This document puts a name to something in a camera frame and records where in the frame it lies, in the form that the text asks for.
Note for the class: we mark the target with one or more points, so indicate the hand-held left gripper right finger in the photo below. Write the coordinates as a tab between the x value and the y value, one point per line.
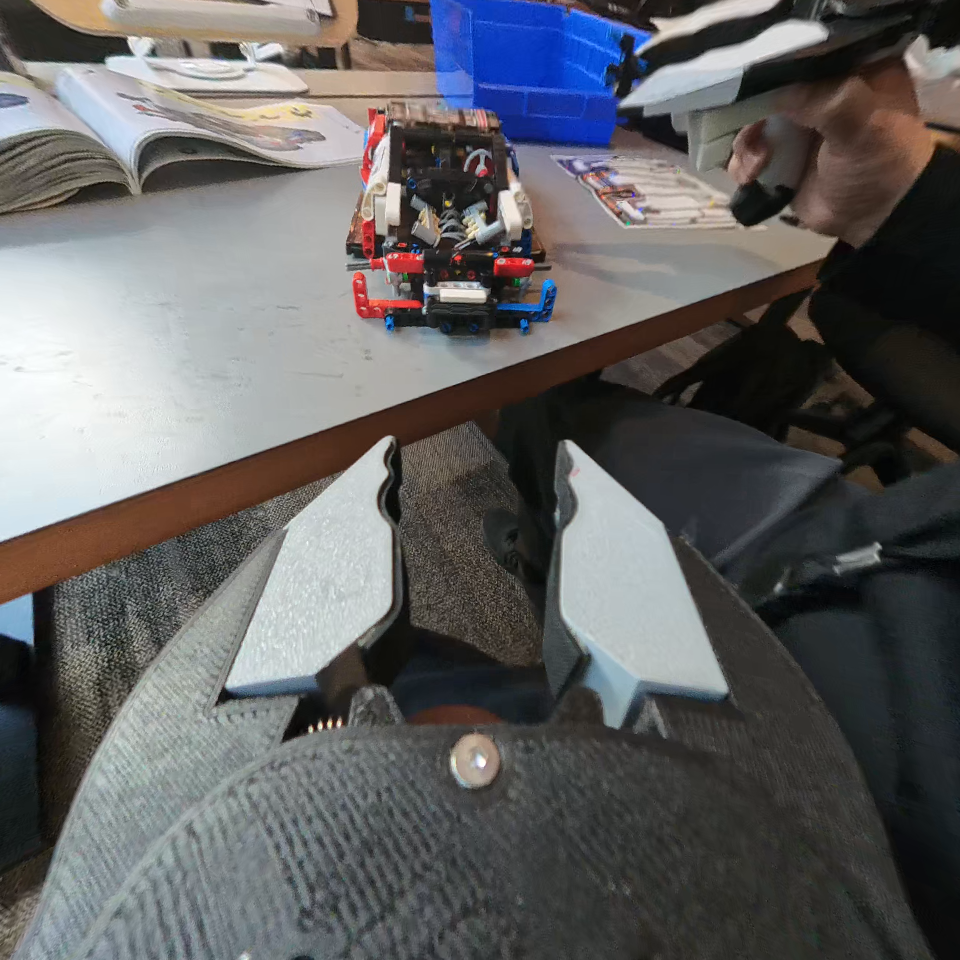
637	600

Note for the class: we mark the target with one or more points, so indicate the blue storage bin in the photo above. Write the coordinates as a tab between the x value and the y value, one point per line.
525	75

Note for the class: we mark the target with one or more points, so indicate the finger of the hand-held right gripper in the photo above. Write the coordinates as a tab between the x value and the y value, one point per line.
705	82
712	22

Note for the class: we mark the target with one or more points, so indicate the person's right hand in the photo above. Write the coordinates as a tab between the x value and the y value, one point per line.
862	142

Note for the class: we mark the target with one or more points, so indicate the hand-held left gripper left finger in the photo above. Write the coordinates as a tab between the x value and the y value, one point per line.
322	585

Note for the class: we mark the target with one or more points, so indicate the person's black shoe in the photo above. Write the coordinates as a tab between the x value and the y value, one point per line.
517	547

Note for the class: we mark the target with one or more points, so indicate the person's right forearm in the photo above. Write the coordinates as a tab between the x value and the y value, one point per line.
900	285

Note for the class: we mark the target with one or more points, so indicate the person's grey trousers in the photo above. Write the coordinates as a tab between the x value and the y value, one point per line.
712	480

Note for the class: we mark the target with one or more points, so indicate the open instruction booklet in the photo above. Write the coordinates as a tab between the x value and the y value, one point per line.
187	120

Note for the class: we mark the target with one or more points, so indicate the sticker sheet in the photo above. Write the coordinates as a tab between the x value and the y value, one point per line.
660	195

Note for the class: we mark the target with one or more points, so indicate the black office chair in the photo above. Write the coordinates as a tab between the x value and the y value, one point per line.
750	375

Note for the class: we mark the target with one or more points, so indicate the toy brick race car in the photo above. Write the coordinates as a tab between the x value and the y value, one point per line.
450	217

